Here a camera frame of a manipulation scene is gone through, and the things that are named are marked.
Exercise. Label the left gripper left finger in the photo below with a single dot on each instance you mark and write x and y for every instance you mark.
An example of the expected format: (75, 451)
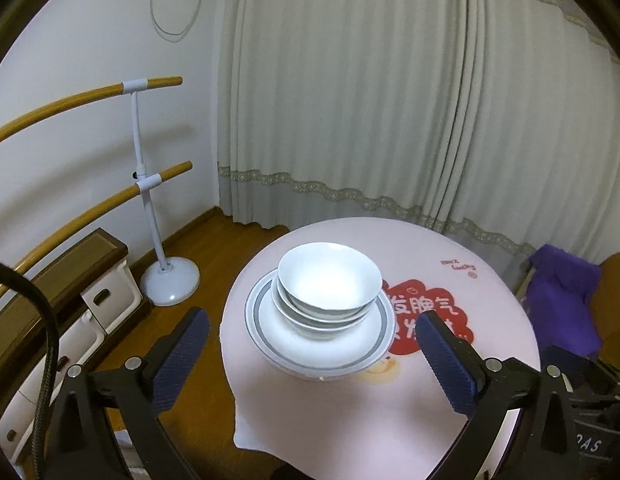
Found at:
(172, 357)

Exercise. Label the purple blanket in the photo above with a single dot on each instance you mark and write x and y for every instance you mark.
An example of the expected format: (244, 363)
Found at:
(558, 297)

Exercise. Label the white stand with yellow hoops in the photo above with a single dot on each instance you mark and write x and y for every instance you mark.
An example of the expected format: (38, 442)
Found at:
(57, 169)

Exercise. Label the beige pleated curtain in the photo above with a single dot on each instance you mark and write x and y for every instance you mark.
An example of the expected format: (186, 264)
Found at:
(493, 122)

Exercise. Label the white porcelain bowl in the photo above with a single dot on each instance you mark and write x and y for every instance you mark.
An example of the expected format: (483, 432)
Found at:
(315, 328)
(330, 277)
(318, 315)

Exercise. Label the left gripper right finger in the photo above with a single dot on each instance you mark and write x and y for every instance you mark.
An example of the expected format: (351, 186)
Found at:
(455, 363)

